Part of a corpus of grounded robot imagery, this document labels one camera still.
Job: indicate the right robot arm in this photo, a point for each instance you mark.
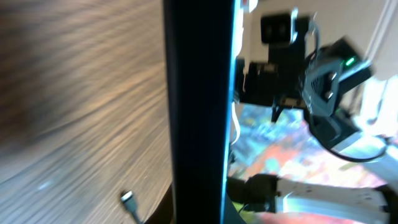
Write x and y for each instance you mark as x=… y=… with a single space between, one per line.
x=300 y=89

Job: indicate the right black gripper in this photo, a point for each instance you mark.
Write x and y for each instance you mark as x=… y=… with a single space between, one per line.
x=272 y=83

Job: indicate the Samsung Galaxy smartphone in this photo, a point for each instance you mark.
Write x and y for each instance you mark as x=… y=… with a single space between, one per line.
x=199 y=53

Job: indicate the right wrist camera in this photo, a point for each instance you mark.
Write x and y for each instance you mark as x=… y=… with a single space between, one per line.
x=279 y=28

